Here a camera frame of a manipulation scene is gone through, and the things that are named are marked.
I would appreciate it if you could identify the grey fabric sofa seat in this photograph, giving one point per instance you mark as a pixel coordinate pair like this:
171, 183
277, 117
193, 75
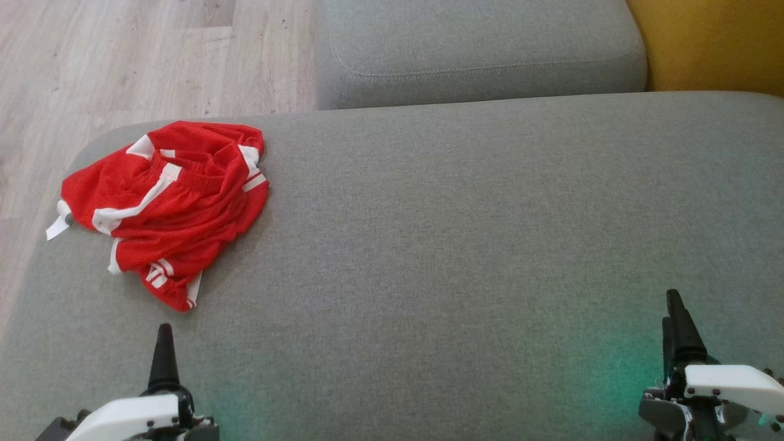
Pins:
459, 245

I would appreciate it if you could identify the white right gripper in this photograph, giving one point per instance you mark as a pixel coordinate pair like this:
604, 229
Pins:
729, 386

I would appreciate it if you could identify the yellow cushion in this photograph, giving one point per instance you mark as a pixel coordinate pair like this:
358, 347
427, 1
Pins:
716, 43

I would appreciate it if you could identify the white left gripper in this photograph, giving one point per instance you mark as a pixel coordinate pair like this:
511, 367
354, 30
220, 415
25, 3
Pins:
128, 419

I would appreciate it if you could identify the grey sofa back cushion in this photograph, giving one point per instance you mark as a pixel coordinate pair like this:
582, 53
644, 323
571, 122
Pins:
478, 49

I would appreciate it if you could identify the red shorts white stripes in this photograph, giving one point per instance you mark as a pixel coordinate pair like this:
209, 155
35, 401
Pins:
184, 196

